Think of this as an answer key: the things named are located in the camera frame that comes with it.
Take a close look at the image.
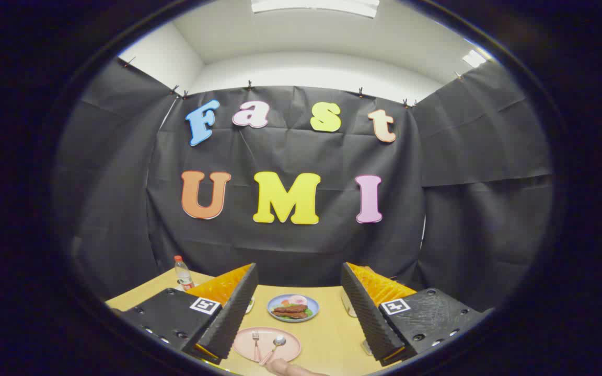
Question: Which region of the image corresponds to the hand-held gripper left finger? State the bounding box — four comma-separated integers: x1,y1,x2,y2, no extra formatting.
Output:
122,263,259,365

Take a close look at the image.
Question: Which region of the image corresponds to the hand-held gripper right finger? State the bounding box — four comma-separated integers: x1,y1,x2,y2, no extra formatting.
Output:
341,262,492,366

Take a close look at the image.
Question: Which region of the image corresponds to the spoon with checked handle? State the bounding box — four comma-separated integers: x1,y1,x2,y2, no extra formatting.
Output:
260,336,287,365

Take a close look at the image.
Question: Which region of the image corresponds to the white toaster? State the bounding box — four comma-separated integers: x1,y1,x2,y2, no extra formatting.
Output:
340,289,357,318

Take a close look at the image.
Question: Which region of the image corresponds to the pink plate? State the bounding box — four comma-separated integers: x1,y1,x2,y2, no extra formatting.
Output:
233,327,302,363

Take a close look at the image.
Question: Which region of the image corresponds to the blue plate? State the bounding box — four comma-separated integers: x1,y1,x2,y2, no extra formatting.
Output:
267,293,320,323

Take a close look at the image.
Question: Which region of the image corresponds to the green lettuce leaf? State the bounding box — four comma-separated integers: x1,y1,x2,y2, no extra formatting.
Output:
275,307,314,319

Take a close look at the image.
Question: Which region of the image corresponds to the clear water bottle red cap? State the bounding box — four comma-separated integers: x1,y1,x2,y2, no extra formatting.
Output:
174,255,195,291

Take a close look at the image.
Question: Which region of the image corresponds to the small ceiling light panel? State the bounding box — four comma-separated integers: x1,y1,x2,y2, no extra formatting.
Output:
462,50,488,68

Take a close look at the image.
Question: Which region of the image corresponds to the long ceiling light panel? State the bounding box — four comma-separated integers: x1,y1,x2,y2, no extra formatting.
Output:
251,0,380,19

